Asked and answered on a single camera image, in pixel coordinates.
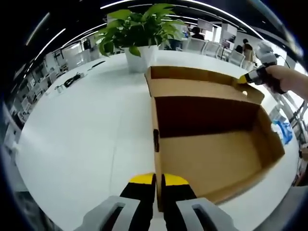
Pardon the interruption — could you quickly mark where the black coiled cable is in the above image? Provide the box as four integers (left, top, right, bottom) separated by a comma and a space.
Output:
64, 73, 87, 88

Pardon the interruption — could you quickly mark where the black pen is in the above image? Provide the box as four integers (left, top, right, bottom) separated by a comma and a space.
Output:
88, 61, 106, 72

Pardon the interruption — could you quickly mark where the blue plastic tissue pack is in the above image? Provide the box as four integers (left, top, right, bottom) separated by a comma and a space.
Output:
271, 120, 294, 145

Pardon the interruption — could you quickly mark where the white office chair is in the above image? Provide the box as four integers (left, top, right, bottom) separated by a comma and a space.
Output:
203, 40, 221, 58
186, 38, 205, 52
228, 50, 246, 66

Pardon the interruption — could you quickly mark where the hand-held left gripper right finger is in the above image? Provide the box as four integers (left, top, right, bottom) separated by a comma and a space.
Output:
160, 173, 238, 231

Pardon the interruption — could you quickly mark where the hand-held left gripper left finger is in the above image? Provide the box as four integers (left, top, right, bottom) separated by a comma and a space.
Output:
81, 172, 156, 231

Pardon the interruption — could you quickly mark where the green potted plant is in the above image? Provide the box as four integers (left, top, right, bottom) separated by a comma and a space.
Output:
95, 3, 188, 73

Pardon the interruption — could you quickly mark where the person's right hand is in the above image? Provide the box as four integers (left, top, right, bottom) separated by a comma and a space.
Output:
269, 65, 293, 92

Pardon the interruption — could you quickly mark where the brown cardboard shoe box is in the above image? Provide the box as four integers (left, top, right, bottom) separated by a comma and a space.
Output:
144, 65, 286, 212

